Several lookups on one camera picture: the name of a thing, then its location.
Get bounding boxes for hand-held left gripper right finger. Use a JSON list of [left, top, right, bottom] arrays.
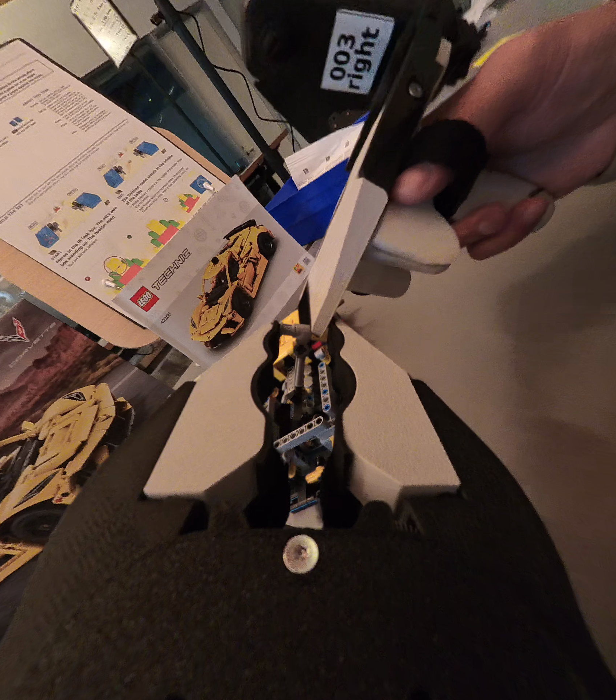
[[330, 323, 462, 515]]

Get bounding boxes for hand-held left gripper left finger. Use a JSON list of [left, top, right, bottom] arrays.
[[144, 328, 281, 515]]

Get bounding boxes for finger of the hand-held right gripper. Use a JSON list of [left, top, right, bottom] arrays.
[[347, 266, 412, 299], [307, 180, 392, 335]]

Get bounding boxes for grey toy beam subassembly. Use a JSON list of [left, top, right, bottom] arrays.
[[269, 322, 337, 516]]

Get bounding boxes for grey desk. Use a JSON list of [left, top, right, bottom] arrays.
[[319, 0, 616, 700]]

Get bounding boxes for person's right hand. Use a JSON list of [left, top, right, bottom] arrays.
[[390, 0, 616, 262]]

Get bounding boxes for blue plastic bin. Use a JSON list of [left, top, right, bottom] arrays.
[[265, 159, 355, 248]]

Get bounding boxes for black pole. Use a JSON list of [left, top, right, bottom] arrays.
[[153, 0, 289, 183]]

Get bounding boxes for white papers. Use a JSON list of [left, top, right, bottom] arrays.
[[286, 121, 370, 188]]

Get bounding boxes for toy car instruction booklet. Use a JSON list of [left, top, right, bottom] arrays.
[[112, 175, 316, 368]]

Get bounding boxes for toy car set box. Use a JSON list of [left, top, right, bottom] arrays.
[[0, 301, 173, 613]]

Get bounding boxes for brick picture poster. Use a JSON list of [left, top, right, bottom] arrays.
[[0, 39, 228, 319]]

